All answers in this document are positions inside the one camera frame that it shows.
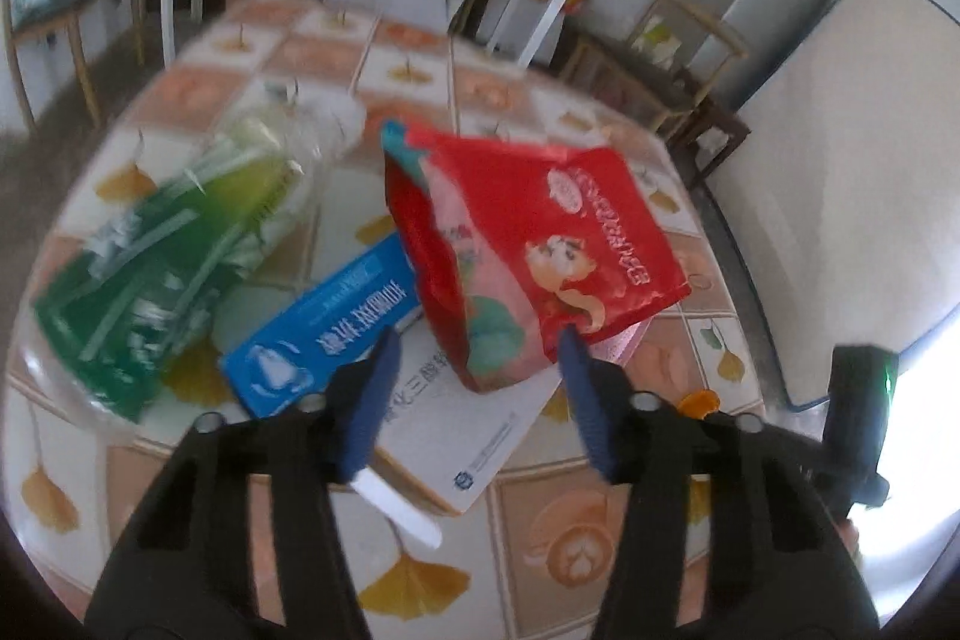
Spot patterned tablecloth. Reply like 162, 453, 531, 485
2, 0, 761, 638

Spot white mattress blue trim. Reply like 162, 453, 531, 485
709, 0, 958, 409

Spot green plastic bottle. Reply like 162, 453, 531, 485
25, 92, 366, 432

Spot white flat box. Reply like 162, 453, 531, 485
352, 319, 560, 549

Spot red snack bag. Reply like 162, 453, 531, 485
381, 120, 692, 393

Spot blue white carton box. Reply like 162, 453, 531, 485
221, 234, 421, 419

